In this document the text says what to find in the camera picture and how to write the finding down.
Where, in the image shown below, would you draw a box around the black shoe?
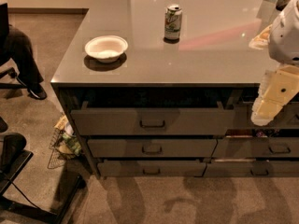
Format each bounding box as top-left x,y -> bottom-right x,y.
27,84 -> 47,100

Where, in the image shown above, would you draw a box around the black cable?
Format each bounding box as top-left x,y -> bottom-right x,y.
0,170 -> 48,213

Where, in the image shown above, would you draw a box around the grey drawer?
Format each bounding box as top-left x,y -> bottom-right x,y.
204,161 -> 299,177
87,139 -> 217,158
213,137 -> 299,159
71,107 -> 235,135
97,160 -> 206,176
233,103 -> 299,130

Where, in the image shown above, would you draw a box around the white paper bowl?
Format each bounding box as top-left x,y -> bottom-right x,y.
85,35 -> 128,63

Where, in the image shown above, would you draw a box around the black stand base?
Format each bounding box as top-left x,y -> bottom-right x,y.
1,134 -> 87,224

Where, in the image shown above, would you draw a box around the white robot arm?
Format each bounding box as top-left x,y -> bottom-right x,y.
249,0 -> 299,126

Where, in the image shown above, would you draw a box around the wire basket with items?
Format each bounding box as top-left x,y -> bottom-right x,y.
48,115 -> 82,169

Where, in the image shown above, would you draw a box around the grey drawer cabinet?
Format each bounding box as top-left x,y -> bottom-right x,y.
51,0 -> 298,177

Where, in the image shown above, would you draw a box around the green white soda can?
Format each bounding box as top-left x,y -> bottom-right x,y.
164,4 -> 182,40

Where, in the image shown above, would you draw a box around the person leg dark trousers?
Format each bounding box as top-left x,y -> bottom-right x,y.
0,25 -> 43,87

